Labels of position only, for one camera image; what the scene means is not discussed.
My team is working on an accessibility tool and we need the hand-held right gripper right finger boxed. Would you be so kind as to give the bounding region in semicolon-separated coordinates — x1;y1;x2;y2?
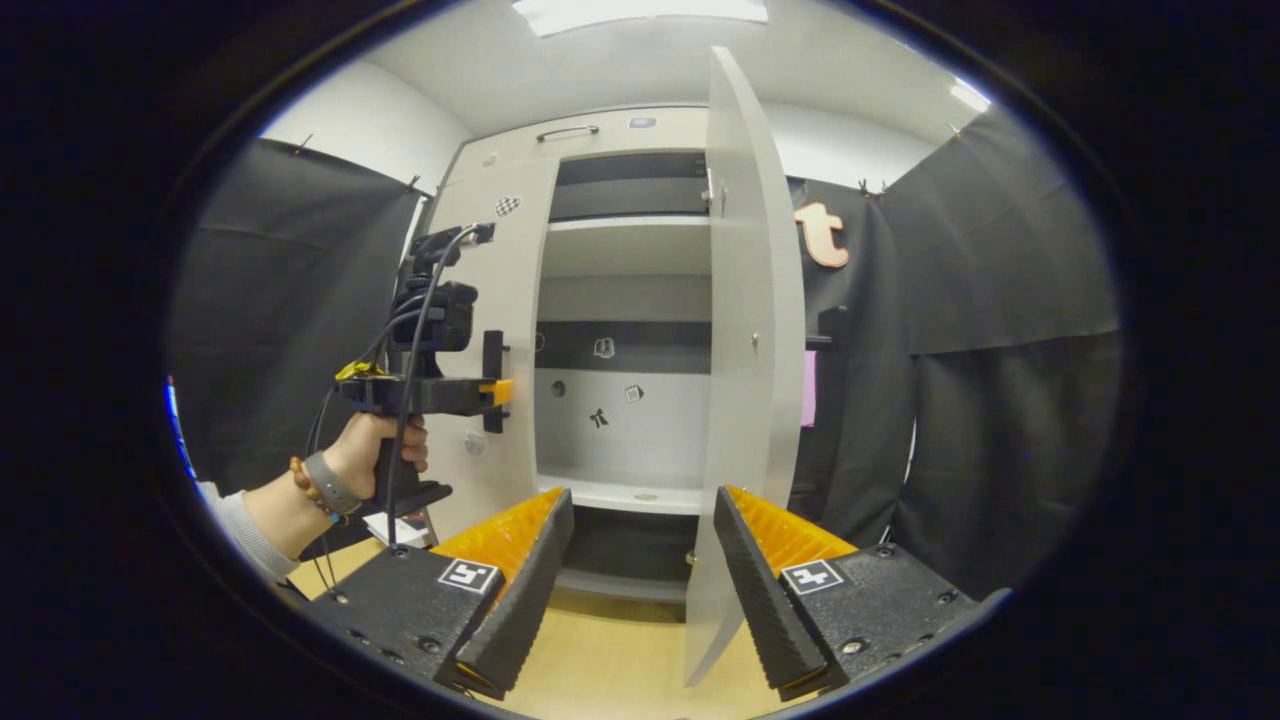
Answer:
713;485;986;703

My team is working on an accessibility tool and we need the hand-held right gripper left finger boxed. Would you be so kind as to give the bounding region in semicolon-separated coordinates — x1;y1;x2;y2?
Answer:
298;487;576;701

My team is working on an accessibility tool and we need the black door handle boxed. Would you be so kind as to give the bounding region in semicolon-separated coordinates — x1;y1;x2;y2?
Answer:
805;305;851;351
482;330;511;434

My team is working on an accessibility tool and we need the grey shoe cabinet door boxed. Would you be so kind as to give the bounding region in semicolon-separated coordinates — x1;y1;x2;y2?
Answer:
425;155;561;546
683;45;807;689

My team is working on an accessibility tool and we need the grey double-door shoe cabinet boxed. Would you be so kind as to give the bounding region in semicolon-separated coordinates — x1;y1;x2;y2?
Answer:
405;103;801;606

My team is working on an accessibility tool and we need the white cabinet shelf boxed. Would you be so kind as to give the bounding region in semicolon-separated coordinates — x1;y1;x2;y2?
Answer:
548;215;711;236
535;475;706;516

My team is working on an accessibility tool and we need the white booklet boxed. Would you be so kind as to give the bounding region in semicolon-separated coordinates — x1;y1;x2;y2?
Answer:
362;510;433;549

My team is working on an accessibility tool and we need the black backdrop cloth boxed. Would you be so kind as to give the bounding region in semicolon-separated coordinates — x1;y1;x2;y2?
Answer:
785;105;1121;601
165;138;441;561

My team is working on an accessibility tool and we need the grey wristband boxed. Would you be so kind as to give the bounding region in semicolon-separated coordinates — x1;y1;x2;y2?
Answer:
303;452;363;518

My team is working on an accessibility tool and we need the black cable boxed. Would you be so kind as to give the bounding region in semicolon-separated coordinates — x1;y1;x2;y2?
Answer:
305;225;481;591

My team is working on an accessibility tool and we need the brown beaded bracelet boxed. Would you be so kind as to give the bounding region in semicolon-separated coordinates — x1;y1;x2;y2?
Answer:
290;457;341;523

